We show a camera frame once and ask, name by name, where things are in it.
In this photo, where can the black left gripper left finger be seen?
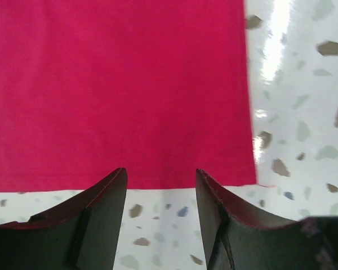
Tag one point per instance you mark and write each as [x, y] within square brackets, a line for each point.
[79, 233]

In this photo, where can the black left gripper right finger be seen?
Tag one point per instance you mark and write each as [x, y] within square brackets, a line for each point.
[238, 235]

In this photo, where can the magenta red t shirt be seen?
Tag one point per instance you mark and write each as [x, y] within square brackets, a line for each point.
[156, 87]

